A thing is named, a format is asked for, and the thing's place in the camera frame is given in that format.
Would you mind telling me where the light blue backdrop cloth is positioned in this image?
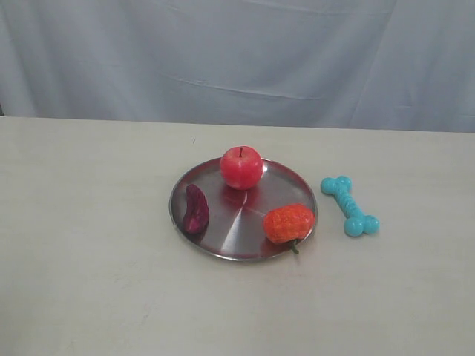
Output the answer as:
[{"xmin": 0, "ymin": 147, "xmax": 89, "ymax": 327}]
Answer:
[{"xmin": 1, "ymin": 1, "xmax": 474, "ymax": 132}]

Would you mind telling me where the round stainless steel plate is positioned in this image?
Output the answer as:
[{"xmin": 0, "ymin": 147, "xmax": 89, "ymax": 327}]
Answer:
[{"xmin": 169, "ymin": 158, "xmax": 318, "ymax": 262}]

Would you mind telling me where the dark purple sweet potato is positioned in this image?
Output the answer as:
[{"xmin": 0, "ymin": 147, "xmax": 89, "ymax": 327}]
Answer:
[{"xmin": 183, "ymin": 184, "xmax": 209, "ymax": 234}]

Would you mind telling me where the red apple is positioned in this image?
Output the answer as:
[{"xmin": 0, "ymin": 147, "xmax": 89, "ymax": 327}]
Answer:
[{"xmin": 220, "ymin": 145, "xmax": 263, "ymax": 191}]

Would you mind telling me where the teal toy bone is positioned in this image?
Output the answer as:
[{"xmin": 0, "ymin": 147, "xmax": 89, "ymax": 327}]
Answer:
[{"xmin": 320, "ymin": 176, "xmax": 380, "ymax": 237}]

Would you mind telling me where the orange toy strawberry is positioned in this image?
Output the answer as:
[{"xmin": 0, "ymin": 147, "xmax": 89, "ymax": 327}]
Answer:
[{"xmin": 263, "ymin": 203, "xmax": 315, "ymax": 254}]

